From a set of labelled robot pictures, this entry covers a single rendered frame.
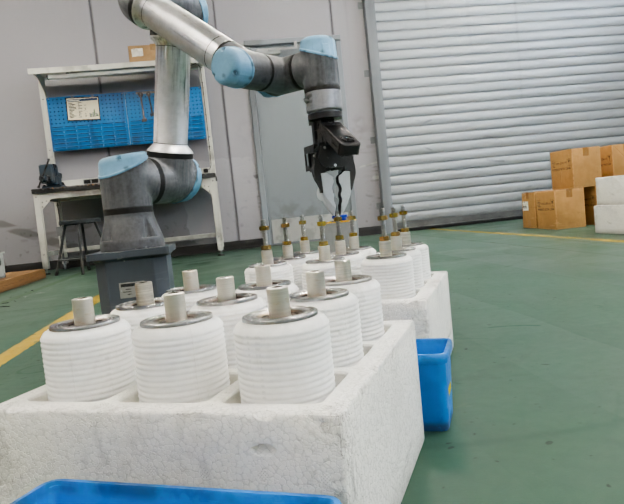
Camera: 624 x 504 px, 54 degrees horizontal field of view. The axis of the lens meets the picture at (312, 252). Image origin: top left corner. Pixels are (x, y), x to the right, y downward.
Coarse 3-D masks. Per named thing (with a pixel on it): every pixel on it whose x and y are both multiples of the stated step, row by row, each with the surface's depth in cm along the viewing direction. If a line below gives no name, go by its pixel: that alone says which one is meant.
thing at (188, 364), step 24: (144, 336) 60; (168, 336) 59; (192, 336) 60; (216, 336) 62; (144, 360) 61; (168, 360) 60; (192, 360) 60; (216, 360) 62; (144, 384) 61; (168, 384) 60; (192, 384) 60; (216, 384) 62
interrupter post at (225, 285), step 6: (222, 276) 76; (228, 276) 75; (216, 282) 75; (222, 282) 74; (228, 282) 74; (222, 288) 74; (228, 288) 74; (234, 288) 75; (222, 294) 74; (228, 294) 74; (234, 294) 75; (222, 300) 74; (228, 300) 74
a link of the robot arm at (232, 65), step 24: (120, 0) 134; (144, 0) 131; (168, 0) 131; (144, 24) 134; (168, 24) 127; (192, 24) 124; (192, 48) 124; (216, 48) 120; (240, 48) 118; (216, 72) 118; (240, 72) 116; (264, 72) 121
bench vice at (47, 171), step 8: (48, 160) 512; (40, 168) 524; (48, 168) 524; (56, 168) 536; (40, 176) 512; (48, 176) 521; (56, 176) 536; (40, 184) 514; (48, 184) 535; (56, 184) 536; (64, 184) 549
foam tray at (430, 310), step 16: (432, 272) 139; (416, 288) 117; (432, 288) 115; (448, 288) 139; (384, 304) 105; (400, 304) 104; (416, 304) 103; (432, 304) 110; (448, 304) 136; (384, 320) 105; (416, 320) 104; (432, 320) 109; (448, 320) 134; (416, 336) 104; (432, 336) 107; (448, 336) 131
